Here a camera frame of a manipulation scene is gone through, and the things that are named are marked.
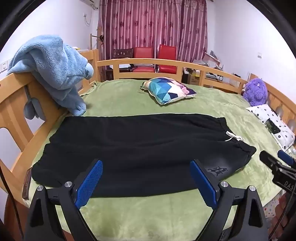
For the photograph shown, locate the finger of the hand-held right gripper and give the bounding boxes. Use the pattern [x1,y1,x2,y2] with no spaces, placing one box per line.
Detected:
[277,150,296,166]
[259,150,279,168]

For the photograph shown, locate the white paw-print pillow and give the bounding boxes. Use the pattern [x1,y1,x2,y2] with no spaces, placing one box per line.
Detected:
[246,104,296,149]

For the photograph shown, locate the maroon striped curtain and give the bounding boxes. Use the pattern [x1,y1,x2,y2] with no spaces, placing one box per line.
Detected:
[98,0,208,63]

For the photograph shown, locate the colourful triangle-print pillow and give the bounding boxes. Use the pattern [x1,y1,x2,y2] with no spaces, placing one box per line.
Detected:
[140,77,197,105]

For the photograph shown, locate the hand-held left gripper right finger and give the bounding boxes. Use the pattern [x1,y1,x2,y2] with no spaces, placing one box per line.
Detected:
[190,159,270,241]

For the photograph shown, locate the wooden coat rack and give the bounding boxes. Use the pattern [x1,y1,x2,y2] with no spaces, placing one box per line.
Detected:
[90,25,104,51]

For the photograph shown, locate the white air conditioner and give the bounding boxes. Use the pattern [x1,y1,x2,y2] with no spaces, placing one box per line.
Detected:
[83,0,99,10]

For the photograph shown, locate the red chair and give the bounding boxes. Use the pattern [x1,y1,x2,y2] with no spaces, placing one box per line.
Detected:
[158,44,177,73]
[132,47,155,73]

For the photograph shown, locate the purple plush toy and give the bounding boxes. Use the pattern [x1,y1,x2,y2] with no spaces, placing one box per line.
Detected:
[242,78,269,107]

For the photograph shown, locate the pile of cardboard and papers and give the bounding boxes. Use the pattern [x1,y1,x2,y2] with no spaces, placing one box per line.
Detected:
[192,50,224,70]

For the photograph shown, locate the wooden bed frame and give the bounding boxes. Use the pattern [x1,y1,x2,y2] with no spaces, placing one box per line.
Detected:
[0,49,296,241]

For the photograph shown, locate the cardboard box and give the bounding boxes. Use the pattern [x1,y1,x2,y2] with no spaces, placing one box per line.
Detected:
[187,69,202,85]

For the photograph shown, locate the black pants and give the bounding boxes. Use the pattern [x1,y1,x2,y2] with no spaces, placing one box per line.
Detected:
[31,113,257,198]

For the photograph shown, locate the grey-blue hanging cloth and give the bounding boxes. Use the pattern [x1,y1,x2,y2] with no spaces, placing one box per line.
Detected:
[24,87,46,121]

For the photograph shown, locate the brown leather tag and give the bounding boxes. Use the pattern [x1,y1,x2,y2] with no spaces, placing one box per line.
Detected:
[22,168,33,200]

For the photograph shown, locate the dark wooden chair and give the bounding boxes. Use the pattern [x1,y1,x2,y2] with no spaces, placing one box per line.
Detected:
[113,48,134,70]

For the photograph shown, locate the light blue plush blanket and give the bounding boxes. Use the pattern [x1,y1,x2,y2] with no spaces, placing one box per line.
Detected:
[7,35,94,117]

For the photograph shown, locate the dark phone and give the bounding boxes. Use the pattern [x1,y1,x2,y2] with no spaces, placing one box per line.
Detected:
[265,118,281,134]

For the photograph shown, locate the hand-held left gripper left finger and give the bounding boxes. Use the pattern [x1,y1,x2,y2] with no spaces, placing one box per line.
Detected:
[23,159,104,241]

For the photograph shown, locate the green fleece blanket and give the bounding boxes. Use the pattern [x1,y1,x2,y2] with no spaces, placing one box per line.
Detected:
[22,79,289,241]

